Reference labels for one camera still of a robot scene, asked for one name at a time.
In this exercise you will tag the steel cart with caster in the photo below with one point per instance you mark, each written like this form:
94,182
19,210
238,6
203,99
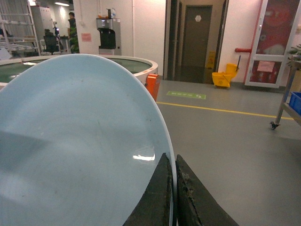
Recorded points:
284,106

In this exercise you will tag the yellow mop bucket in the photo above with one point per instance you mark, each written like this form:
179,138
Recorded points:
223,79

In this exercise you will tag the orange box by conveyor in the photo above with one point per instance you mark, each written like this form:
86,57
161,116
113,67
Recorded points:
152,85

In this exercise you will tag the round white conveyor table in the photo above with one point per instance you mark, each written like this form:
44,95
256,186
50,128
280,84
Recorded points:
139,67

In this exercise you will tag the red glass cabinet door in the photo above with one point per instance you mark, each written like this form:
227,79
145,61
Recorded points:
273,35

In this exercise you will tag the blue bin on cart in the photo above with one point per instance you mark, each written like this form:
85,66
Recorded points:
295,102

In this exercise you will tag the light blue round tray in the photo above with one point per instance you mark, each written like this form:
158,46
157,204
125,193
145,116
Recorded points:
80,139

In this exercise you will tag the person in dark vest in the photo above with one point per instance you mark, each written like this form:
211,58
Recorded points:
72,33

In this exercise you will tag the metal rack far left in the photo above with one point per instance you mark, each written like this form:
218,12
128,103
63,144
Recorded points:
17,30

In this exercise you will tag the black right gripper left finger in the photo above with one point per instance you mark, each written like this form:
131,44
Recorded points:
154,207

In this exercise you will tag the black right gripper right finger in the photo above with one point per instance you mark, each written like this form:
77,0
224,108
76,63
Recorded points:
196,206

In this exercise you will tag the dark grey door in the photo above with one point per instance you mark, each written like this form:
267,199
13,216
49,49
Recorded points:
196,34

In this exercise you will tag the water dispenser machine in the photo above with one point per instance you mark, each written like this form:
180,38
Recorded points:
110,34

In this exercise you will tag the yellow wet floor sign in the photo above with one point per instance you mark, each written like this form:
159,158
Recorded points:
211,60

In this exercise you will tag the black office chair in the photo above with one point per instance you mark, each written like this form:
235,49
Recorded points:
51,42

